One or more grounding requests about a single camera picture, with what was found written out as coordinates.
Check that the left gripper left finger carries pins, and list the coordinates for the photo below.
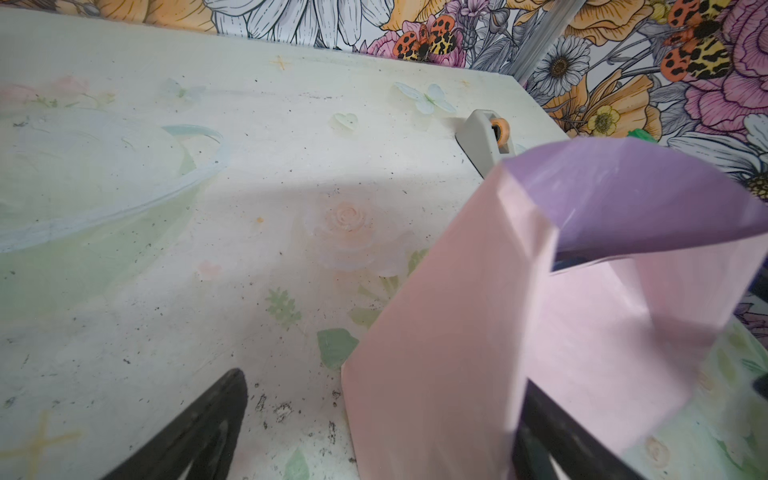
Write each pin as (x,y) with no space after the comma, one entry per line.
(200,442)

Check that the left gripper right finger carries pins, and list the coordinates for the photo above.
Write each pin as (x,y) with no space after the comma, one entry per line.
(548,438)

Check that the purple wrapping paper sheet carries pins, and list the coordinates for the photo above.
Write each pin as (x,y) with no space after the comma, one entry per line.
(435,389)

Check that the dark blue gift box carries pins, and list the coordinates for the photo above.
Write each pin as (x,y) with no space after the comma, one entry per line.
(565,260)

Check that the grey tape dispenser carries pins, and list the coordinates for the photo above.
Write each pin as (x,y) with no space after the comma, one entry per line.
(485,139)

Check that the white bottle green cap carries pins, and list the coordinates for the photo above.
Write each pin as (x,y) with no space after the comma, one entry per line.
(642,134)

